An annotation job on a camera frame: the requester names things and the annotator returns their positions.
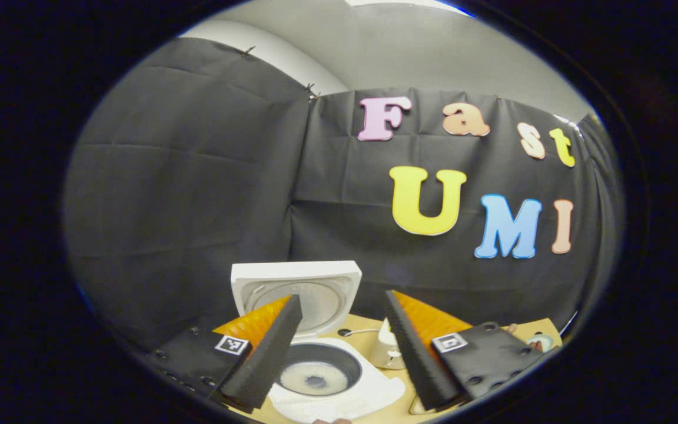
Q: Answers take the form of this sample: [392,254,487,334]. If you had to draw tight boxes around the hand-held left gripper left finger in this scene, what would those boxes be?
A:
[144,293,304,413]

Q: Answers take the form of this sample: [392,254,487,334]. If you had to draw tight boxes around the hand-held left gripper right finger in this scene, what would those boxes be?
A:
[384,290,552,412]

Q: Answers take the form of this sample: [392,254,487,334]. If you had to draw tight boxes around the white rice cooker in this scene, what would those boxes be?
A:
[231,260,406,424]

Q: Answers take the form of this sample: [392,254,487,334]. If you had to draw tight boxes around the white toaster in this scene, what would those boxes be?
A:
[368,318,406,371]

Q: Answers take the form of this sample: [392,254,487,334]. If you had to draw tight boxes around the small pale green plate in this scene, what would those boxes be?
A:
[526,332,556,353]

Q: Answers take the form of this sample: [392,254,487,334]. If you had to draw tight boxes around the black backdrop cloth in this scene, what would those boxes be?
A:
[63,37,626,355]

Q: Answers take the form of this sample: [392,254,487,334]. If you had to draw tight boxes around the large ceiling light panel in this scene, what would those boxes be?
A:
[344,0,470,16]

